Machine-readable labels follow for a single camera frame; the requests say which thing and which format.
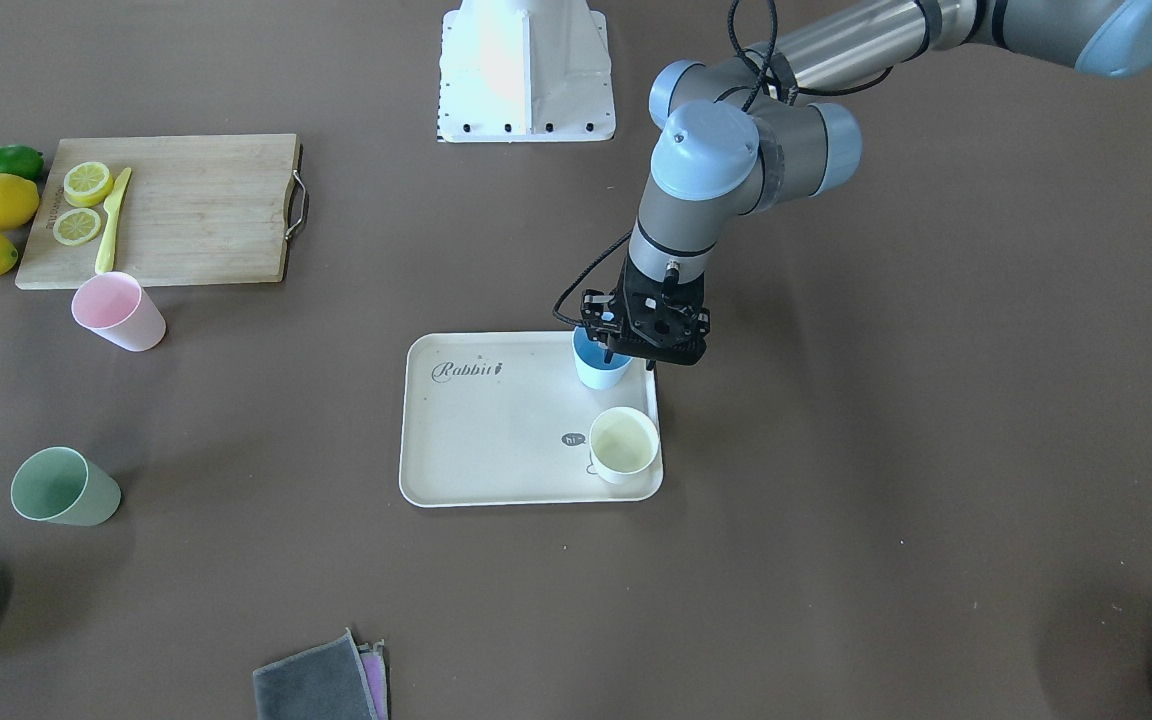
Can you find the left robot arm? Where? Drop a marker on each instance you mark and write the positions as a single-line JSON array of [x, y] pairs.
[[765, 127]]

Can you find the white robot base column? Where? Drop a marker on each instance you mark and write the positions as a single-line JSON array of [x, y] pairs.
[[525, 72]]

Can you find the cream plastic cup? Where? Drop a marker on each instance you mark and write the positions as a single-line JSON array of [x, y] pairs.
[[624, 443]]

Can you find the cream serving tray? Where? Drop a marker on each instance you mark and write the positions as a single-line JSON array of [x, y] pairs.
[[501, 418]]

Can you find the green plastic cup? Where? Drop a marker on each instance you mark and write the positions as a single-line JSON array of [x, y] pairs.
[[60, 485]]

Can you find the green lime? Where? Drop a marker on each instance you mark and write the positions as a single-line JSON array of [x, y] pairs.
[[22, 161]]

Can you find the blue plastic cup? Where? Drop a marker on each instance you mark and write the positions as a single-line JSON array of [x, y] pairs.
[[588, 360]]

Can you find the lemon half slice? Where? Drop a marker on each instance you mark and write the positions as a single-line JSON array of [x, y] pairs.
[[77, 226], [87, 184]]

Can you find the pink plastic cup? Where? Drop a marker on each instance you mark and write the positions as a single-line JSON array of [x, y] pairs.
[[116, 307]]

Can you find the wooden cutting board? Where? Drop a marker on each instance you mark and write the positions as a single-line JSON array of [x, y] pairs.
[[204, 209]]

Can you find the grey folded cloth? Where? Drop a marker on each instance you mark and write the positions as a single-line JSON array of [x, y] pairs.
[[342, 679]]

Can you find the yellow plastic knife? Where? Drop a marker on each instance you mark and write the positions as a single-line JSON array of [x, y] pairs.
[[112, 206]]

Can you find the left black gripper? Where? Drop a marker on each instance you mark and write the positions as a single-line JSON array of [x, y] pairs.
[[597, 312]]

